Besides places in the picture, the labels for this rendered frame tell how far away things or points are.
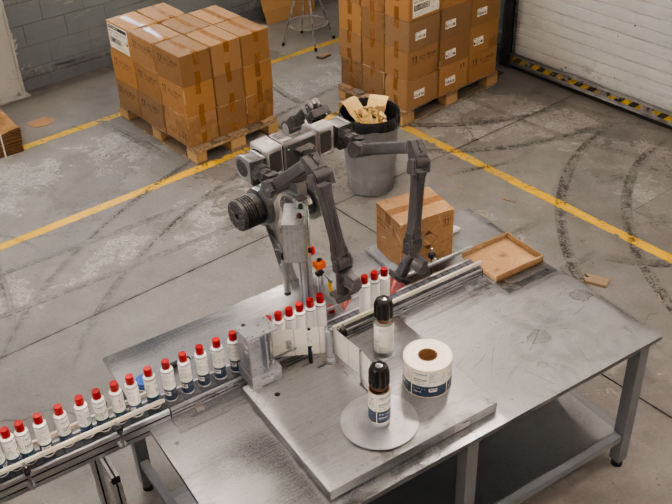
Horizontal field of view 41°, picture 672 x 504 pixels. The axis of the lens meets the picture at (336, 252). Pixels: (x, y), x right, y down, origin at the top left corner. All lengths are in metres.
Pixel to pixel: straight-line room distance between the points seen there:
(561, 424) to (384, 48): 3.93
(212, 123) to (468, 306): 3.50
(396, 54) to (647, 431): 3.79
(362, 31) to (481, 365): 4.28
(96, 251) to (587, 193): 3.50
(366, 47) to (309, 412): 4.56
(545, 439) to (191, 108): 3.86
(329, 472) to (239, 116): 4.37
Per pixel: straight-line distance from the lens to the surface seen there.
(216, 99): 7.18
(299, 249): 3.73
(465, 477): 3.84
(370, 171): 6.53
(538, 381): 3.92
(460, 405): 3.71
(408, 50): 7.34
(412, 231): 4.06
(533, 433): 4.56
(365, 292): 4.04
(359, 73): 7.88
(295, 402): 3.73
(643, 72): 7.84
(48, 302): 6.02
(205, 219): 6.54
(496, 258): 4.59
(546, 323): 4.22
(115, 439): 3.77
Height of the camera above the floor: 3.47
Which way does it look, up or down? 35 degrees down
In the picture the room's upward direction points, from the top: 3 degrees counter-clockwise
